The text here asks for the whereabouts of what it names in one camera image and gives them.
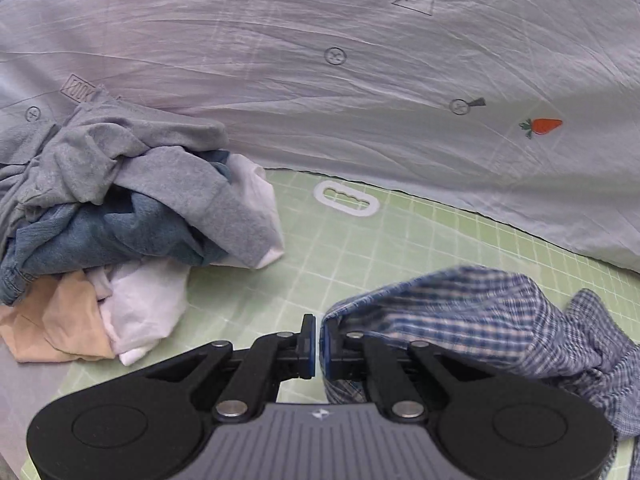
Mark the carrot print backdrop sheet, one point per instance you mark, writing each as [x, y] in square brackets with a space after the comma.
[300, 110]

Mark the blue denim garment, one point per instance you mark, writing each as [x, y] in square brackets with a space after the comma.
[100, 235]

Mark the blue plaid shirt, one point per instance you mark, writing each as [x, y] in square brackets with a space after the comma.
[475, 310]

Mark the beige garment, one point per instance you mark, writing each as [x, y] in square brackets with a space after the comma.
[55, 320]

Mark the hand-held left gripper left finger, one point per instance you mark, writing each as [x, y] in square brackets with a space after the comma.
[310, 347]

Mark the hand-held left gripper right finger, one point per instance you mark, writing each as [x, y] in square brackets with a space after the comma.
[325, 347]

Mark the grey knit garment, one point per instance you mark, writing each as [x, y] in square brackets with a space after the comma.
[150, 160]

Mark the green grid mat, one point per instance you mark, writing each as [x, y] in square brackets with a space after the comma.
[350, 260]

